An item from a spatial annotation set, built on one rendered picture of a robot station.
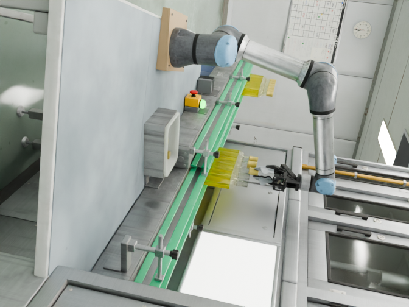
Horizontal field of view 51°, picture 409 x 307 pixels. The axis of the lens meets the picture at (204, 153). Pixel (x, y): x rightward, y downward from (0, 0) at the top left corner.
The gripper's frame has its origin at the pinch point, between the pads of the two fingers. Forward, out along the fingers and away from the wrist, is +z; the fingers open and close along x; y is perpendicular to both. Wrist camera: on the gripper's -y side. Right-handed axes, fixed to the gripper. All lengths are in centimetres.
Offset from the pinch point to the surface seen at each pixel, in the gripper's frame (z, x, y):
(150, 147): 40, -25, 37
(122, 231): 40, -7, 65
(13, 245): 86, 14, 61
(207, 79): 35, -23, -52
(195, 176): 24.9, -4.1, 19.5
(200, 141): 26.4, -13.7, 4.9
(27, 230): 86, 14, 52
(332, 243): -37.0, 16.7, 20.3
